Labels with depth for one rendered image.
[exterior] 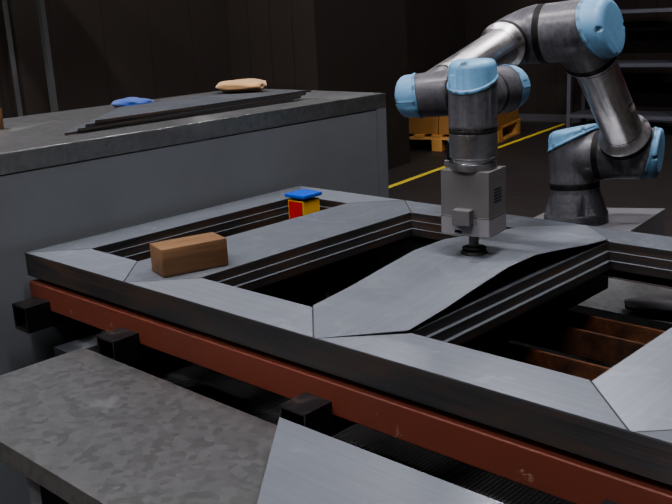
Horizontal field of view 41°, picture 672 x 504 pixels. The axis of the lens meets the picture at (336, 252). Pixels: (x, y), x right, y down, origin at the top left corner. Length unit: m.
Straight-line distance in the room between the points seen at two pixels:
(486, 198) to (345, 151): 1.05
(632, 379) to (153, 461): 0.58
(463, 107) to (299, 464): 0.62
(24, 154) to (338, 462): 1.02
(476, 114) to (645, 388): 0.52
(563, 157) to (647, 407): 1.22
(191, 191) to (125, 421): 0.88
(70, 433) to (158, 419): 0.12
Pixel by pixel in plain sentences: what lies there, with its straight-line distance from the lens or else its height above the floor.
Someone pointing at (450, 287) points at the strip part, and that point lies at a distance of 1.33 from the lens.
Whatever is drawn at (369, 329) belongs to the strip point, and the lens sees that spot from 1.21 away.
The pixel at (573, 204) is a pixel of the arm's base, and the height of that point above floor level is 0.81.
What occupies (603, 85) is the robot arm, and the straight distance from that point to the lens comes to 1.92.
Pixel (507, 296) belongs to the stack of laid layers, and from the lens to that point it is 1.39.
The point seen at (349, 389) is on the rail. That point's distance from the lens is 1.19.
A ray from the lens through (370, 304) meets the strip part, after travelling 1.30.
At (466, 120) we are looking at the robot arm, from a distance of 1.38.
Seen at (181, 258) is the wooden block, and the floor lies 0.89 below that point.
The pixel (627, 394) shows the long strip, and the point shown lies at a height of 0.86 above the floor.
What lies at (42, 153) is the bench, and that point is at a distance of 1.85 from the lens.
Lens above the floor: 1.28
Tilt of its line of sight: 15 degrees down
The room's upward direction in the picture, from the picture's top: 3 degrees counter-clockwise
